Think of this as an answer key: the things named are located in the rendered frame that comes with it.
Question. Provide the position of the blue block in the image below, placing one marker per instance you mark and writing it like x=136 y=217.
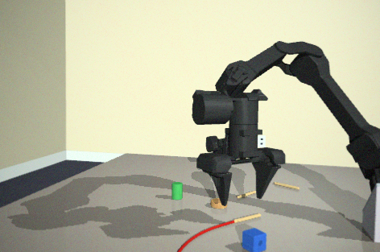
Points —
x=253 y=240

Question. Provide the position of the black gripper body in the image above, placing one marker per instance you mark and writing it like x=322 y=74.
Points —
x=243 y=144

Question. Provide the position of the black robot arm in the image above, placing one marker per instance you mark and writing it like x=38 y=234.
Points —
x=311 y=67

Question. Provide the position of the round wooden disc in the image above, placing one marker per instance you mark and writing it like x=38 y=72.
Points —
x=216 y=203

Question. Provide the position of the green cylinder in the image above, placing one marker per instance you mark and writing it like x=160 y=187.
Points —
x=177 y=191

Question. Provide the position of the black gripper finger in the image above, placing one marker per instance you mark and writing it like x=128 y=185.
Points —
x=264 y=175
x=222 y=183

